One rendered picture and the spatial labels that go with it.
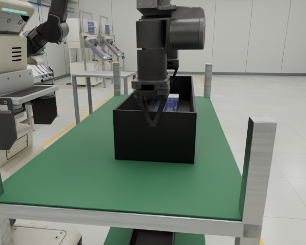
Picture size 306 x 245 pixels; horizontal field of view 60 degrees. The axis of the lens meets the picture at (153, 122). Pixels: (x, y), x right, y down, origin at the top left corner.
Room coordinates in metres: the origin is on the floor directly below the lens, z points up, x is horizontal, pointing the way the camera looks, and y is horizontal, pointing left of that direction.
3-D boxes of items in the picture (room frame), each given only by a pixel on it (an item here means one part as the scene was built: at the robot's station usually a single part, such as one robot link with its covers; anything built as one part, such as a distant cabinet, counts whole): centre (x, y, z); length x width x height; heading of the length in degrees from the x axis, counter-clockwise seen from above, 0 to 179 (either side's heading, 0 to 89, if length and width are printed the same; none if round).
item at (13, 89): (0.86, 0.44, 0.99); 0.28 x 0.16 x 0.22; 173
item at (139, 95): (0.53, 0.00, 1.08); 0.07 x 0.07 x 0.09; 83
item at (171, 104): (0.80, -0.04, 0.98); 0.51 x 0.07 x 0.03; 173
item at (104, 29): (8.85, 1.63, 0.95); 1.36 x 0.82 x 1.90; 83
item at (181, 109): (0.80, -0.04, 1.01); 0.57 x 0.17 x 0.11; 173
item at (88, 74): (3.41, 0.61, 0.40); 0.70 x 0.45 x 0.80; 79
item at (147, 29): (0.52, 0.00, 1.21); 0.07 x 0.06 x 0.07; 75
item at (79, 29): (7.42, 1.82, 0.95); 1.36 x 0.82 x 1.90; 83
